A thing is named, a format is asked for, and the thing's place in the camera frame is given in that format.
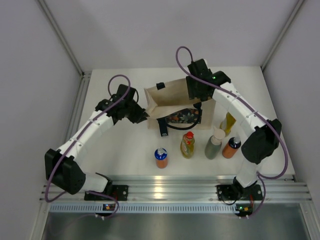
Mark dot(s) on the green pump bottle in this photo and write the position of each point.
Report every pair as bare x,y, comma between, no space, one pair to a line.
214,143

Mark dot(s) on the left aluminium frame post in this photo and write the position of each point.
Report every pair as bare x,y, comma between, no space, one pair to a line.
59,34

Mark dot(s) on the white slotted cable duct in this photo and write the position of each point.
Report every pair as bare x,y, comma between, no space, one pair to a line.
108,208

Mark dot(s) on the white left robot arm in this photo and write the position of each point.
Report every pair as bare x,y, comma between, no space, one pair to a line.
63,165

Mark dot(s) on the yellow bottle red cap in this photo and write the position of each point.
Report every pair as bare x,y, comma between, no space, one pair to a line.
227,124
187,145

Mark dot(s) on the right aluminium frame post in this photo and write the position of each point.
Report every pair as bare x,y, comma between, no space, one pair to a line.
299,4

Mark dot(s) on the beige canvas tote bag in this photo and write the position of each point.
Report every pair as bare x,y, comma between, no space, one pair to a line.
170,101

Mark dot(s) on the aluminium frame post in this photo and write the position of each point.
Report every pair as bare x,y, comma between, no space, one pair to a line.
59,34
299,4

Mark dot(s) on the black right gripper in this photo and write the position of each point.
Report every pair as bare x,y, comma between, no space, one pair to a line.
193,93

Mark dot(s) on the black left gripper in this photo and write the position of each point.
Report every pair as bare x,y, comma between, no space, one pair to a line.
140,115

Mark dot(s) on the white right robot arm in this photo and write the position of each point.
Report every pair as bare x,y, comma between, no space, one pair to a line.
272,132

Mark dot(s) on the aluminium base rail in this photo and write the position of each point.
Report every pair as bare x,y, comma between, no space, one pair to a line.
204,189

